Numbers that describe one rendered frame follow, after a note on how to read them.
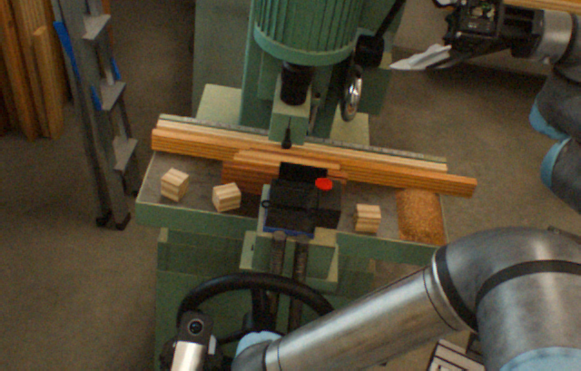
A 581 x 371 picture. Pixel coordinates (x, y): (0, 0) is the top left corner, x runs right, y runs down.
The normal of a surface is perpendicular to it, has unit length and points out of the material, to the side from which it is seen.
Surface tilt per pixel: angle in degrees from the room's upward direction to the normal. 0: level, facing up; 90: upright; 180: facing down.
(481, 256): 64
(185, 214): 90
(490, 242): 54
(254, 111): 90
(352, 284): 90
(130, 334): 0
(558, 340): 27
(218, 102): 0
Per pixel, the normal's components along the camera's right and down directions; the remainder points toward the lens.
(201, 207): 0.15, -0.74
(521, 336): -0.69, -0.60
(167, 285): -0.07, 0.66
